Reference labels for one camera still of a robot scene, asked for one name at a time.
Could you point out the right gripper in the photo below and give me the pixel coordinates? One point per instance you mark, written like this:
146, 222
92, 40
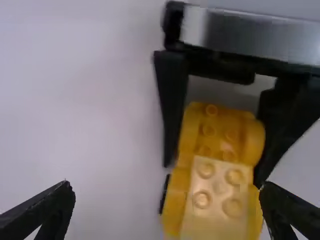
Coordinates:
225, 65

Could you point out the yellow toy car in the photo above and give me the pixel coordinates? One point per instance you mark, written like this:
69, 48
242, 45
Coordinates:
220, 185

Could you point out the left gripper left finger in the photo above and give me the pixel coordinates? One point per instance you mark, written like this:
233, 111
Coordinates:
50, 202

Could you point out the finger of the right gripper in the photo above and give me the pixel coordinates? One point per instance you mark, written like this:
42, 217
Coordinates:
287, 120

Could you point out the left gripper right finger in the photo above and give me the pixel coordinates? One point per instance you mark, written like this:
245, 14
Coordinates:
287, 212

